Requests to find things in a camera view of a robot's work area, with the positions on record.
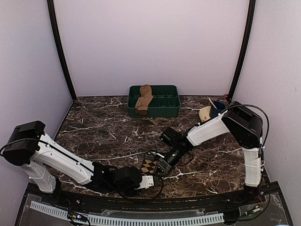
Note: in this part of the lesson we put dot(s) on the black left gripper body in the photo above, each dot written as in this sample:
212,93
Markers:
114,189

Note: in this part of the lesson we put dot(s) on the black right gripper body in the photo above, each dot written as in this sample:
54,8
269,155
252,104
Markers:
168,165

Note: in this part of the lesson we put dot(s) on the brown argyle sock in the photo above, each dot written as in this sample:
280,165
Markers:
148,167

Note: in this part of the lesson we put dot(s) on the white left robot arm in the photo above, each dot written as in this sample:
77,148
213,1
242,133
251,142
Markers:
30,148

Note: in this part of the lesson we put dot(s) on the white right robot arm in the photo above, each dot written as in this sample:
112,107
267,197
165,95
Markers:
239,120

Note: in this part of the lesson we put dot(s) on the small circuit board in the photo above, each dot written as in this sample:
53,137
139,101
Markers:
76,217

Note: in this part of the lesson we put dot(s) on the green compartment tray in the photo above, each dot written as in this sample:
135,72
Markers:
165,102

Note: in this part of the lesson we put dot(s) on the tan brown sock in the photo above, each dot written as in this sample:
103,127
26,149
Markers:
142,104

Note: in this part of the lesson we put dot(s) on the cream floral plate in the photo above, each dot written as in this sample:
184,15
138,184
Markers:
204,113

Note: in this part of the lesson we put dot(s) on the dark blue mug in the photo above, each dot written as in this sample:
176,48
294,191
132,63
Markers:
220,107

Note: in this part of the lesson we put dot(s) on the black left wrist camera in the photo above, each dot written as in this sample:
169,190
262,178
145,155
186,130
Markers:
132,177

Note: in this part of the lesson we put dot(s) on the white slotted cable duct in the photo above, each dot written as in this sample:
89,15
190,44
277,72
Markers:
95,220

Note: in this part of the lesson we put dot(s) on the black front table rail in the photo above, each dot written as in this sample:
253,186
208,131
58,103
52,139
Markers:
226,201

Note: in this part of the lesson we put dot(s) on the black right frame post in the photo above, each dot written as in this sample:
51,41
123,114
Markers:
243,50

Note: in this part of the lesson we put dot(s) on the black frame post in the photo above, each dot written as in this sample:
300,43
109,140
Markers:
59,48
243,50

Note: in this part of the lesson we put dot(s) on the black left frame post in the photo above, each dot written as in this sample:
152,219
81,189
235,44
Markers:
59,48

